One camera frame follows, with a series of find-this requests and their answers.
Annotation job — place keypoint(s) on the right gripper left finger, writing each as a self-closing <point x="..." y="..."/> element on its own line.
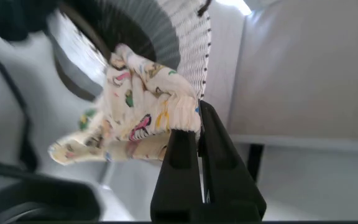
<point x="176" y="186"/>

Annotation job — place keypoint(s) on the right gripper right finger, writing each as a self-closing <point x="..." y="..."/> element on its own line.
<point x="228" y="186"/>

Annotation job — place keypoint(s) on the cream printed garment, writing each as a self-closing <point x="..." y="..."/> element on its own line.
<point x="141" y="99"/>

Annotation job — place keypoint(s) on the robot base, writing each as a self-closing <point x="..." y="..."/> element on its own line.
<point x="42" y="199"/>

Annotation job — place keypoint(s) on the white laundry basket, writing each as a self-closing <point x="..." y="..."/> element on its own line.
<point x="191" y="40"/>

